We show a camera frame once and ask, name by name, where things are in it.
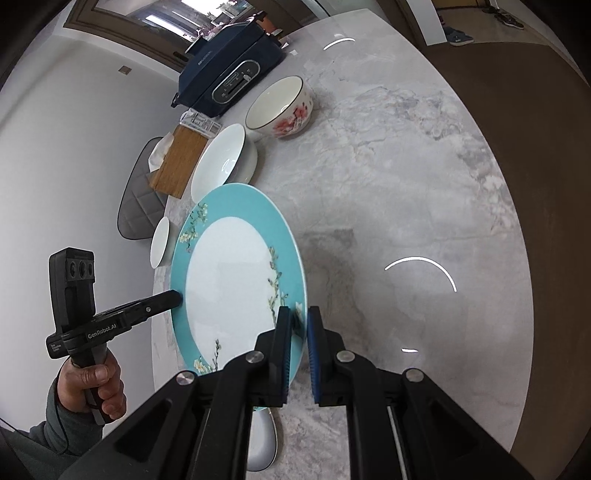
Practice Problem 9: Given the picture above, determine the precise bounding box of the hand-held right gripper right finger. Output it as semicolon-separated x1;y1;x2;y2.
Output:
307;305;541;480

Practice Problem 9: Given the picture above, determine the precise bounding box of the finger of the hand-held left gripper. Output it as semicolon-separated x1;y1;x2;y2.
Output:
92;290;184;330

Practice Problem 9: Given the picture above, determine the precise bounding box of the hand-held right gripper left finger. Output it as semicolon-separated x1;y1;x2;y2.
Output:
65;305;296;480

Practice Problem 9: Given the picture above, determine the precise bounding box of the teal floral plate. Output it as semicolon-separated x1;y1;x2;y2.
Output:
170;183;306;412

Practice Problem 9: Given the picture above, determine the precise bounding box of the silver metal plate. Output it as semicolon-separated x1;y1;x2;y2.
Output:
247;408;279;472

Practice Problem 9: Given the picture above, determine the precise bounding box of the white bowl dark rim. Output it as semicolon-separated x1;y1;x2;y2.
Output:
245;76;316;139

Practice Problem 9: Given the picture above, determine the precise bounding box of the person's left forearm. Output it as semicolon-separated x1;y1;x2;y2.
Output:
2;383;106;472

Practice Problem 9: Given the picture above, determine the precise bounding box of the person's left hand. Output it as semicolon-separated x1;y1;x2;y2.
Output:
56;355;126;421

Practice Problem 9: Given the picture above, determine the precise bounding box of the small white dish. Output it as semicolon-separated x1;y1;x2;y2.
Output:
150;217;172;269

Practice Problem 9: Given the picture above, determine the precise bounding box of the grey quilted chair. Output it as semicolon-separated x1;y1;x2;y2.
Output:
116;137;169;240

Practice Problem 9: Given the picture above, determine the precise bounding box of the wooden tissue box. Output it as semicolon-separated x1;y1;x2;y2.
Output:
148;124;211;199

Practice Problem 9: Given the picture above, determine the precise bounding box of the white tissue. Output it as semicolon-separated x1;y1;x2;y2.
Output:
148;135;174;174

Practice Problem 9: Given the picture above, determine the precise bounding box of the small clear packet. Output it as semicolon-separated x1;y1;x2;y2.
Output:
179;111;225;137

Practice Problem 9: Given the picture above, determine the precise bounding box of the navy electric cooker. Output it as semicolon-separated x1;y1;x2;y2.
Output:
171;11;287;117

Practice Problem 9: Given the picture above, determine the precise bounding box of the brown window frame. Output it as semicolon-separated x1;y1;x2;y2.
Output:
62;0;278;75

